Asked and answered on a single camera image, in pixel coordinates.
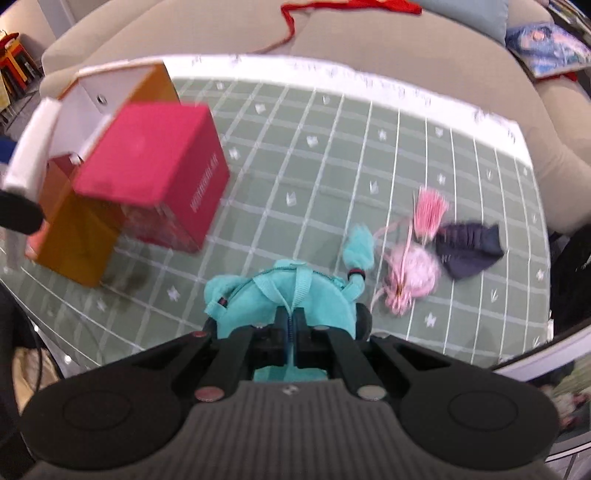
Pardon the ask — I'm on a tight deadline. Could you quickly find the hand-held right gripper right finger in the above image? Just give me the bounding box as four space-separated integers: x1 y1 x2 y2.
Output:
292 307 491 401

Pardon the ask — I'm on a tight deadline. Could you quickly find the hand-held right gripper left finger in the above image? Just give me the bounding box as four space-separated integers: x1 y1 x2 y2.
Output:
104 307 292 403

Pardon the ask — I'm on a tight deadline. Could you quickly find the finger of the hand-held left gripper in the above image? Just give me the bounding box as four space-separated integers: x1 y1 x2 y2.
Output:
0 190 46 235

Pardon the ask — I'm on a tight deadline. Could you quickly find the teal plush bag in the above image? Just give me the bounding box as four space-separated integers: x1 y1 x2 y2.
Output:
203 224 376 384

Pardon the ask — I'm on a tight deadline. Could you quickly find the orange cardboard box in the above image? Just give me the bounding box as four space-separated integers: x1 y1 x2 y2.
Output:
25 62 181 289

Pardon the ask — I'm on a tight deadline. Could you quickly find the red stool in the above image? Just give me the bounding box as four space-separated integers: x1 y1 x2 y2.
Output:
0 30 37 100

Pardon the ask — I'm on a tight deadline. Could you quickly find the green grid tablecloth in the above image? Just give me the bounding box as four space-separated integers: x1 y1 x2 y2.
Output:
0 54 553 371

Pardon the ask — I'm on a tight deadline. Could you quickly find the pink tassel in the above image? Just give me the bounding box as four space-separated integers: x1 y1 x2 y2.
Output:
413 185 450 244

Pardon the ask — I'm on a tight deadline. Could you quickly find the dark navy cloth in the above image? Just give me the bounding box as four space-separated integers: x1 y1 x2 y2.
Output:
433 222 505 281

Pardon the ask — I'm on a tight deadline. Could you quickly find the black chair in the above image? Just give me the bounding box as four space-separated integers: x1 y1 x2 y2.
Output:
549 220 591 336

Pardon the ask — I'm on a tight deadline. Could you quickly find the beige sofa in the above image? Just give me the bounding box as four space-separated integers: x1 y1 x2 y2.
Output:
39 0 591 237

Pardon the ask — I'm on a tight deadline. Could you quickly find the red ribbon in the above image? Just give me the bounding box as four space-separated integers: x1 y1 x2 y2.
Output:
257 0 424 54

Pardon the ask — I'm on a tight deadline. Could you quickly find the light blue cushion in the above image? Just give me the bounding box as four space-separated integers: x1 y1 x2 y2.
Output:
418 0 509 45

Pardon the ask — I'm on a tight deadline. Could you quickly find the blue printed cushion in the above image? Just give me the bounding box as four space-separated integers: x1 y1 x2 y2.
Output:
505 23 591 82

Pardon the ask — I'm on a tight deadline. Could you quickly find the cluttered shelf with books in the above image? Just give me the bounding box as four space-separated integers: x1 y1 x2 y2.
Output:
547 0 591 29

